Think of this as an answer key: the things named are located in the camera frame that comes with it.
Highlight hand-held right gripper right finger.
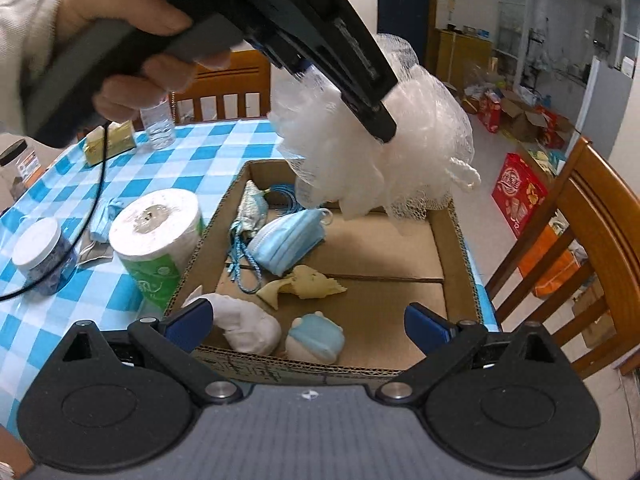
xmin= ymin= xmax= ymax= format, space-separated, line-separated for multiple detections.
xmin=375 ymin=302 xmax=571 ymax=407

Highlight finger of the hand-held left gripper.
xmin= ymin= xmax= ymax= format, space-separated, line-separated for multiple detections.
xmin=249 ymin=34 xmax=314 ymax=77
xmin=279 ymin=0 xmax=402 ymax=144

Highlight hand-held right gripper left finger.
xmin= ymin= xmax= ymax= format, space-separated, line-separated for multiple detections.
xmin=60 ymin=298 xmax=246 ymax=407

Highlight white sock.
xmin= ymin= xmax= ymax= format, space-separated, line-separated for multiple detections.
xmin=182 ymin=292 xmax=282 ymax=357

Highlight cardboard box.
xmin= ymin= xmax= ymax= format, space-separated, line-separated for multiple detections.
xmin=164 ymin=158 xmax=502 ymax=382

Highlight pale mesh bath loofah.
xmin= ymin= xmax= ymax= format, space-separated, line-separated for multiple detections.
xmin=269 ymin=32 xmax=482 ymax=224

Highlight small doll with blue hat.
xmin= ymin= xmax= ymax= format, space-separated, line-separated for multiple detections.
xmin=285 ymin=311 xmax=346 ymax=364

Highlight yellow cloth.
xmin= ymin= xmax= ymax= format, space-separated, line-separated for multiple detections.
xmin=255 ymin=264 xmax=349 ymax=314

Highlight patterned sachet with blue cords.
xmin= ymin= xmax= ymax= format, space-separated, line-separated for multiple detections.
xmin=229 ymin=179 xmax=275 ymax=295

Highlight blue face mask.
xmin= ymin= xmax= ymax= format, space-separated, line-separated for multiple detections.
xmin=247 ymin=208 xmax=334 ymax=277
xmin=89 ymin=197 xmax=126 ymax=244

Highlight blue tassel cord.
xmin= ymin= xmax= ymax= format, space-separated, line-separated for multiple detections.
xmin=267 ymin=183 xmax=302 ymax=216

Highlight person's left forearm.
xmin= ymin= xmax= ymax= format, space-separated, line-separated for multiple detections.
xmin=0 ymin=0 xmax=77 ymax=137

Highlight person's left hand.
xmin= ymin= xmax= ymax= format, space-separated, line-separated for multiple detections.
xmin=52 ymin=0 xmax=232 ymax=124

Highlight wooden chair with slat back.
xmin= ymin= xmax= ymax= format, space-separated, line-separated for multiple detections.
xmin=171 ymin=49 xmax=272 ymax=124

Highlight toilet paper roll green wrapper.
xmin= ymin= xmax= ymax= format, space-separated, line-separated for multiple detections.
xmin=108 ymin=188 xmax=204 ymax=312

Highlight wooden cabinet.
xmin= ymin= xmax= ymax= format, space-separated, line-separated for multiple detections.
xmin=435 ymin=27 xmax=494 ymax=92

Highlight orange bag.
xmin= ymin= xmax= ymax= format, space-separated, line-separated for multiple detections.
xmin=519 ymin=224 xmax=582 ymax=299

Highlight clear water bottle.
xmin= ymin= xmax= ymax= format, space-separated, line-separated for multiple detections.
xmin=139 ymin=92 xmax=177 ymax=150

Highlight red carton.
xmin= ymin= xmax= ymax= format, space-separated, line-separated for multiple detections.
xmin=478 ymin=94 xmax=503 ymax=134

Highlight red snack box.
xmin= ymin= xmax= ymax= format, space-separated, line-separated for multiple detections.
xmin=491 ymin=152 xmax=549 ymax=239

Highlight clear jar with white lid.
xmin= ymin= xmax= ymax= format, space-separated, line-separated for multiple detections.
xmin=10 ymin=217 xmax=79 ymax=297

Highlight blue white checkered tablecloth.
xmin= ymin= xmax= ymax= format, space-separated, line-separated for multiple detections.
xmin=0 ymin=116 xmax=502 ymax=441

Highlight gold tissue pack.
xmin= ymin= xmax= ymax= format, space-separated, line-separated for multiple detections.
xmin=82 ymin=120 xmax=137 ymax=167

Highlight open cardboard boxes on floor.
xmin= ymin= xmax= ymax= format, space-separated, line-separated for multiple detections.
xmin=499 ymin=89 xmax=577 ymax=149

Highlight clear jar with black lid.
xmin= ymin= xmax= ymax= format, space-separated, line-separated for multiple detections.
xmin=0 ymin=140 xmax=41 ymax=202

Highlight grey refrigerator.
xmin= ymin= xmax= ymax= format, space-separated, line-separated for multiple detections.
xmin=574 ymin=54 xmax=640 ymax=160

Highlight black cable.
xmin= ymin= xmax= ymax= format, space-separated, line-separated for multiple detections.
xmin=0 ymin=119 xmax=111 ymax=303

